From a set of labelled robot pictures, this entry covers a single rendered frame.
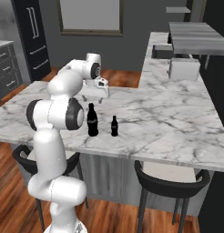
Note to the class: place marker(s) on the dark framed window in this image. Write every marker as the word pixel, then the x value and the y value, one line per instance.
pixel 90 16

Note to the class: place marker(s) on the dark sink basin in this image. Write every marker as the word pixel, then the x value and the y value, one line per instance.
pixel 161 52

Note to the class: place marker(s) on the large black bottle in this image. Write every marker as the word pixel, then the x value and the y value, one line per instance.
pixel 92 121

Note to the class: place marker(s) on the white toaster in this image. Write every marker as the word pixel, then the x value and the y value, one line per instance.
pixel 183 69

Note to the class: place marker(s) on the small black bottle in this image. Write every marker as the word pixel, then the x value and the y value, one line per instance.
pixel 114 127

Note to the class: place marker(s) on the black fridge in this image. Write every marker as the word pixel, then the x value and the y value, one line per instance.
pixel 32 39

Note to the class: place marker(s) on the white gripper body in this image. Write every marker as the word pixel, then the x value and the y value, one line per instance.
pixel 95 92

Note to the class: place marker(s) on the small grey wall shelf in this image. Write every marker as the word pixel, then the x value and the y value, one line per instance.
pixel 177 10

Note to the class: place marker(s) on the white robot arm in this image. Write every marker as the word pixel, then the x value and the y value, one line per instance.
pixel 47 157

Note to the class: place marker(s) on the grey island counter base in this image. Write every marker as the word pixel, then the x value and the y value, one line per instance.
pixel 110 179

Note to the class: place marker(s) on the black stool with pale seat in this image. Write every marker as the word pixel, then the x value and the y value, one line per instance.
pixel 73 162
pixel 165 182

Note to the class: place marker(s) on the grey drawer cabinets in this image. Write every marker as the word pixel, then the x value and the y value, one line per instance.
pixel 6 72

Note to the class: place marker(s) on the dark bottle by sink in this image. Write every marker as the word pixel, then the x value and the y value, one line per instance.
pixel 169 38

